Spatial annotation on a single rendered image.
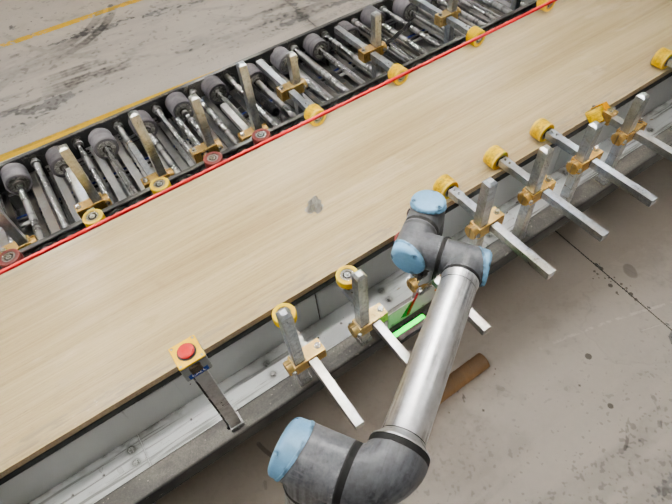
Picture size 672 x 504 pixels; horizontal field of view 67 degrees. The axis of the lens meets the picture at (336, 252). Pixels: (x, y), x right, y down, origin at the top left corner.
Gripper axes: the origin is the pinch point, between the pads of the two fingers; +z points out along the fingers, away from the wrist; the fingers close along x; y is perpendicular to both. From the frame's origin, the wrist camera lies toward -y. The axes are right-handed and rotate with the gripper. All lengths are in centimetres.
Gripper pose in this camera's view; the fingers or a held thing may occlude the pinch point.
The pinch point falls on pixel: (427, 278)
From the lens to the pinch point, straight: 161.6
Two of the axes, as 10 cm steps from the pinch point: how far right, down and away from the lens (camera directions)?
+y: -8.3, 4.8, -2.9
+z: 0.9, 6.2, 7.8
